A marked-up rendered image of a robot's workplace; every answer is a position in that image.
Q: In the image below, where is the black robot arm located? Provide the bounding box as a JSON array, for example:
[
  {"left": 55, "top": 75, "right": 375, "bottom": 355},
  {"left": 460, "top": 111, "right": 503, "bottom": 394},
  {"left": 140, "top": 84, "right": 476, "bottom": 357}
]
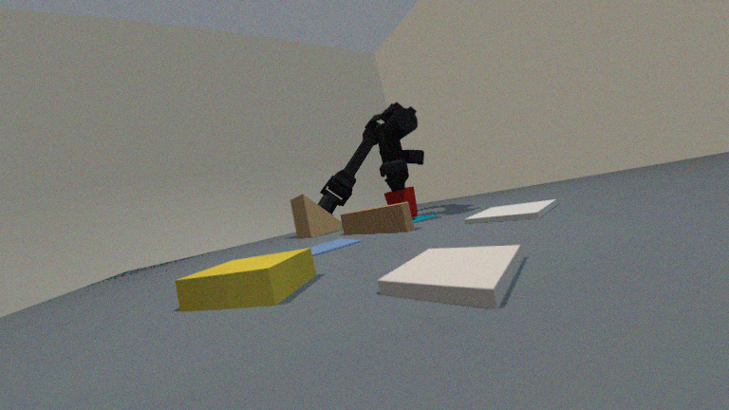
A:
[{"left": 317, "top": 102, "right": 424, "bottom": 215}]

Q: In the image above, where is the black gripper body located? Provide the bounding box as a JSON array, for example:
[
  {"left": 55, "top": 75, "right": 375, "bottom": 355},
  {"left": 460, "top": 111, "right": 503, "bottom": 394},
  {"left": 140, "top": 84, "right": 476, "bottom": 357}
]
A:
[{"left": 379, "top": 142, "right": 408, "bottom": 178}]

